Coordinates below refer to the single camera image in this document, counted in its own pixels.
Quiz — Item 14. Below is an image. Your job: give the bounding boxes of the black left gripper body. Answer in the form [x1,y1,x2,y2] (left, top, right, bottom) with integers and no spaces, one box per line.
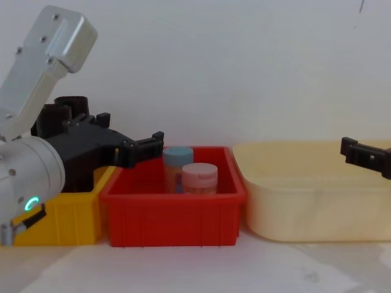
[30,103,136,194]

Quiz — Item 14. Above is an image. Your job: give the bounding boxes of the jar with blue lid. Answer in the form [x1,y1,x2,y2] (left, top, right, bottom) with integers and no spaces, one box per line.
[162,146,195,194]

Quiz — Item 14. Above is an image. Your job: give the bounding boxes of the jar with pink lid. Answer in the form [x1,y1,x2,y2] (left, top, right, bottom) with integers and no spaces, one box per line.
[181,162,219,195]

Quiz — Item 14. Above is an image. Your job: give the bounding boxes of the yellow plastic bin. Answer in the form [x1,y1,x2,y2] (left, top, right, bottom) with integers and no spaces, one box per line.
[12,166,117,247]

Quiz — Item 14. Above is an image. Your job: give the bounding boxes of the cream plastic tub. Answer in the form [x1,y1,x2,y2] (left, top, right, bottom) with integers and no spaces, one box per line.
[232,139,391,244]

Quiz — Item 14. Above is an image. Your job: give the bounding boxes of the red plastic bin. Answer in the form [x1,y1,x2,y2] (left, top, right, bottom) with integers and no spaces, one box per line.
[100,145,248,248]

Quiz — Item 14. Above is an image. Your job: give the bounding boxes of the white table cloth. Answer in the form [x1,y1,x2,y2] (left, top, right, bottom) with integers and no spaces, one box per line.
[0,234,391,293]

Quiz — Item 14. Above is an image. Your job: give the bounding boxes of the dark cable with silver plug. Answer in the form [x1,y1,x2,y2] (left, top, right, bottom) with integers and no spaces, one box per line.
[0,203,48,247]

